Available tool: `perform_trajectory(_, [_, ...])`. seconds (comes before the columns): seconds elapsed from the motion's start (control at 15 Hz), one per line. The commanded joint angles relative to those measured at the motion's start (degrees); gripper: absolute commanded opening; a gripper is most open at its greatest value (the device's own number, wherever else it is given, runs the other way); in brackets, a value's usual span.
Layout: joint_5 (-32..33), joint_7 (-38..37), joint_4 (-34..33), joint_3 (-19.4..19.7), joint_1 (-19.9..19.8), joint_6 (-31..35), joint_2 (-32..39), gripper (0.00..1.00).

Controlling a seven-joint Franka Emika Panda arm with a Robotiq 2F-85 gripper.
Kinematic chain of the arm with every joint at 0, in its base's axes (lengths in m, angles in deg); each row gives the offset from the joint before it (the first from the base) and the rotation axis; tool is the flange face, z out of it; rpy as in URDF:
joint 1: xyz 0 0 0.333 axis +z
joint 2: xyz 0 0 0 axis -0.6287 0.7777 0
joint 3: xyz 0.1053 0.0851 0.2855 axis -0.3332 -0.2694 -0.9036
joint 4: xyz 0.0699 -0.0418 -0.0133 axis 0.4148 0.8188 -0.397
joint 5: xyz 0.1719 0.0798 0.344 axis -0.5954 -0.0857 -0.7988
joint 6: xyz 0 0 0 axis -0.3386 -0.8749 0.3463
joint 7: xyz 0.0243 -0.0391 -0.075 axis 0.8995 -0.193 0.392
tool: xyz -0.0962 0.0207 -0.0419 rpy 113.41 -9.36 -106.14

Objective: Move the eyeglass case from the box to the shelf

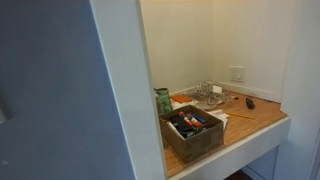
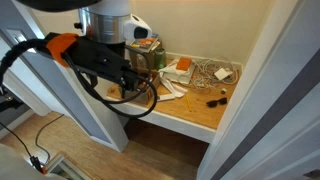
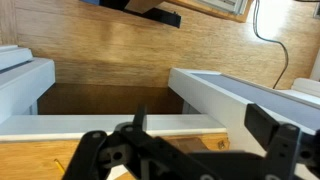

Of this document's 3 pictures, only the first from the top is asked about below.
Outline green glass jar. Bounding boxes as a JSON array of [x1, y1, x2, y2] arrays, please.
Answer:
[[154, 87, 174, 115]]

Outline brown cardboard box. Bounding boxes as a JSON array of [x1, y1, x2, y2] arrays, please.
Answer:
[[158, 104, 225, 164]]

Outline grey white thick marker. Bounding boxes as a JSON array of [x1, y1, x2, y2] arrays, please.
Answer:
[[166, 121, 185, 140]]

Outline white paper sheets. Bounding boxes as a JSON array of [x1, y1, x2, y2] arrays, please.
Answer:
[[171, 99, 198, 111]]

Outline blue pen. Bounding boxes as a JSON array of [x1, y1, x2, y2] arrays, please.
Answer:
[[190, 112, 208, 125]]

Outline orange notebook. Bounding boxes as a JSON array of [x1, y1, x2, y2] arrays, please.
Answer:
[[170, 94, 194, 104]]

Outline white wall outlet plate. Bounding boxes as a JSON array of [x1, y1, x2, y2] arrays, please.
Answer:
[[229, 65, 246, 84]]

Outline black sunglasses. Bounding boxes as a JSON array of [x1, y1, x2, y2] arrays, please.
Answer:
[[245, 97, 256, 110]]

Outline tangled white cables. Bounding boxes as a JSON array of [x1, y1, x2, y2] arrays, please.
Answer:
[[189, 79, 235, 108]]

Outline grey printed box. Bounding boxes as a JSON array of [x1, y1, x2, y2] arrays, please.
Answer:
[[206, 109, 231, 131]]

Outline yellow pencil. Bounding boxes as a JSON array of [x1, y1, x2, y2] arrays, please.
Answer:
[[227, 112, 257, 121]]

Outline white power adapter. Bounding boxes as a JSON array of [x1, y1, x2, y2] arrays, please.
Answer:
[[212, 84, 224, 95]]

